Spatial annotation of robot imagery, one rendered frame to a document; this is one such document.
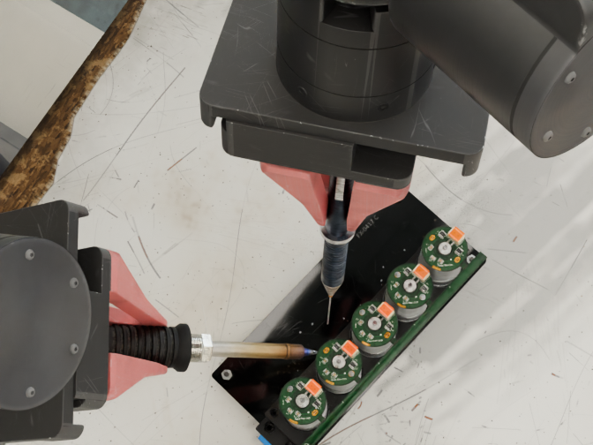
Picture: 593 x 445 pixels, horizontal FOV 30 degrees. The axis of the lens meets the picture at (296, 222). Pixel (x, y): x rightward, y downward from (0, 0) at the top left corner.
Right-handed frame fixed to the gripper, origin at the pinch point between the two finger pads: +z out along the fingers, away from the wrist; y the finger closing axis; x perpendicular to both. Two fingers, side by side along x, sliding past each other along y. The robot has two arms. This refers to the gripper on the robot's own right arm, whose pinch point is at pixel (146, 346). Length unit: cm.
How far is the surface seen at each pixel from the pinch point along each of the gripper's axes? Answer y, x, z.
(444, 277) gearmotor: 4.1, -10.8, 12.5
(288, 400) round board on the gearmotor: -2.6, -4.2, 6.5
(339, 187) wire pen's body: 4.6, -14.1, -4.7
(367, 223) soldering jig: 8.2, -5.6, 13.3
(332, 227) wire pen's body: 3.7, -12.3, -2.2
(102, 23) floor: 58, 61, 63
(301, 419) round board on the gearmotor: -3.6, -4.7, 6.9
